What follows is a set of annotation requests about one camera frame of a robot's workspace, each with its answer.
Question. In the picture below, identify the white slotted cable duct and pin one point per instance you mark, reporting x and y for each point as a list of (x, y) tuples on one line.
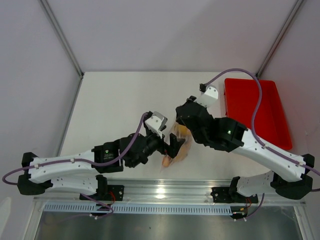
[(130, 208)]

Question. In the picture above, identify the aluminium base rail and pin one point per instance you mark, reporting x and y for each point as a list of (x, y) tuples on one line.
[(159, 191)]

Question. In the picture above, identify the clear zip top bag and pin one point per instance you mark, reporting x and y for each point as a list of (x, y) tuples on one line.
[(181, 131)]

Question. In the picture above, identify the right aluminium frame post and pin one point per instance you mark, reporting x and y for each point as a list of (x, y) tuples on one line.
[(280, 36)]

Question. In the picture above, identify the left aluminium frame post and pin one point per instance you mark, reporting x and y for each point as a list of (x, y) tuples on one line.
[(53, 21)]

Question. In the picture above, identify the papaya slice toy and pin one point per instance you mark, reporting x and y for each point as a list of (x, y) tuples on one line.
[(166, 161)]

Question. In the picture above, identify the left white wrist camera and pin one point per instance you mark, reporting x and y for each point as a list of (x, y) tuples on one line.
[(157, 123)]

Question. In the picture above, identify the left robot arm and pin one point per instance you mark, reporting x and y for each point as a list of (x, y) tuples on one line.
[(83, 172)]

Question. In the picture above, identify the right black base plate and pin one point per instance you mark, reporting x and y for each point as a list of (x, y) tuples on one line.
[(222, 195)]

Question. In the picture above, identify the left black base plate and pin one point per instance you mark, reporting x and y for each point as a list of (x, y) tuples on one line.
[(111, 193)]

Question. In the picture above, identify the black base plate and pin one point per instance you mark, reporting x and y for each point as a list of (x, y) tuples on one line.
[(222, 195), (111, 193)]

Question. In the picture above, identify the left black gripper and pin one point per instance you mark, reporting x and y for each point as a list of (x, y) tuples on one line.
[(175, 143)]

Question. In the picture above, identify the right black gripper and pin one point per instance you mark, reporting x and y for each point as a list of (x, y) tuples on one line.
[(191, 99)]

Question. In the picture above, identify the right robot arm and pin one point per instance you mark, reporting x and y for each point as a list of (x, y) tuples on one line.
[(288, 173)]

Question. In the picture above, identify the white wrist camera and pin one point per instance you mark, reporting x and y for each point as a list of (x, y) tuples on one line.
[(209, 95), (157, 123)]

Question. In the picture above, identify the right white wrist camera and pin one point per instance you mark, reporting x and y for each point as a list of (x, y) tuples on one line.
[(209, 95)]

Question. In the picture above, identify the aluminium frame post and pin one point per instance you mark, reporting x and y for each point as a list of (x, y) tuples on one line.
[(280, 36), (53, 21)]

